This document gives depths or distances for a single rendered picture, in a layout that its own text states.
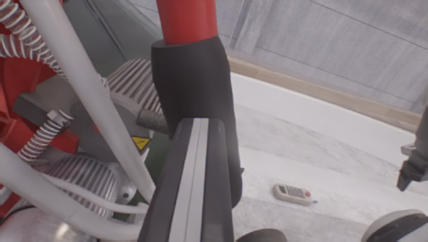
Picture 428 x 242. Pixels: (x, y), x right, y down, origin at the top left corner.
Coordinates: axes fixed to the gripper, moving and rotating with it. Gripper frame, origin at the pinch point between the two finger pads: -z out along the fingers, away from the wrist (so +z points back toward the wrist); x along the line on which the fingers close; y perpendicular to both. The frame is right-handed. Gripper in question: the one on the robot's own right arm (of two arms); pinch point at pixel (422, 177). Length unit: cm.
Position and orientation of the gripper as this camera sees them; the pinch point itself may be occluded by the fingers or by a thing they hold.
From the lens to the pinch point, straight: 80.6
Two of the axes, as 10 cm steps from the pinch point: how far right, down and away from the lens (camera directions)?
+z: -2.5, -7.7, -5.9
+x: -9.6, 2.8, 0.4
